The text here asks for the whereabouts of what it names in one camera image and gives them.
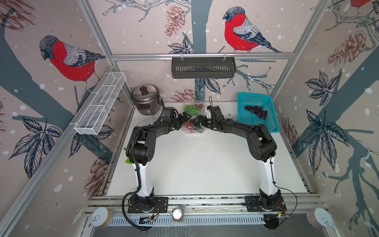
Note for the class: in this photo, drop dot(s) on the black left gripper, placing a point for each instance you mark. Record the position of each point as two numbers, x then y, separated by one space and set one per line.
182 120

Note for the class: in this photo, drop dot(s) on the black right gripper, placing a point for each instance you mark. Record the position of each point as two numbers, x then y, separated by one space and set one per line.
204 122

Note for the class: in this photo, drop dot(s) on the green grape bunch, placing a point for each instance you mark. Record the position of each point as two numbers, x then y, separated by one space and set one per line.
190 109

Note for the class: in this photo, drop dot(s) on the pink red grape bunch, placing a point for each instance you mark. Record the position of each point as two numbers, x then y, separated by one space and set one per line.
189 127

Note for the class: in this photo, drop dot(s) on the clear clamshell container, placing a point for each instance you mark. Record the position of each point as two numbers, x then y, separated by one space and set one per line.
192 134
193 105

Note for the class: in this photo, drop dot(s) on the teal plastic basket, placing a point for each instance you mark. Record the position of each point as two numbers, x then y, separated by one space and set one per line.
246 117

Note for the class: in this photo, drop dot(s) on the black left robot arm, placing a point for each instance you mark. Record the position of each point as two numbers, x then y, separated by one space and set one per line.
141 150

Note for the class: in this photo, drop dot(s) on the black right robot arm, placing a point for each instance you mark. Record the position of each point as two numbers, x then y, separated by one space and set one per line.
262 148

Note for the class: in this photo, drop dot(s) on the silver rice cooker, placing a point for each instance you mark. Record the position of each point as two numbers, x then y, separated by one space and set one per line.
146 99

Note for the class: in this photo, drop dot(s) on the dark purple grape bunch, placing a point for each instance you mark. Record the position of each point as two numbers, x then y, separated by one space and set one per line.
258 111

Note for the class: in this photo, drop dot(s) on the green snack packet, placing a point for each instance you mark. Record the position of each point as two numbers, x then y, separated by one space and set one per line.
128 161

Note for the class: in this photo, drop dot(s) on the small round silver light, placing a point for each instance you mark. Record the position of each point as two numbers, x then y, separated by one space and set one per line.
178 214

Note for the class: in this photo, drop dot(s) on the white tape roll right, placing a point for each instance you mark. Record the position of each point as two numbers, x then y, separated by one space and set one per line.
320 218

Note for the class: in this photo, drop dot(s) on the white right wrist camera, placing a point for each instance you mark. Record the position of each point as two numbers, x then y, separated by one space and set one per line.
209 112

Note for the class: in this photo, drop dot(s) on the black hanging wire basket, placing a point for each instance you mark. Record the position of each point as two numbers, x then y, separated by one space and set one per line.
203 68

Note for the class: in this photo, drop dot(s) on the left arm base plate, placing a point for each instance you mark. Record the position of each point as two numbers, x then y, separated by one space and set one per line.
148 205

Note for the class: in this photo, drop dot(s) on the white wire mesh shelf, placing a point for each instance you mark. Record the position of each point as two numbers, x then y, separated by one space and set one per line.
96 113

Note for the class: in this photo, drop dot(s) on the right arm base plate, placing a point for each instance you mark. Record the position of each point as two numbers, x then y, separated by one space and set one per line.
265 204

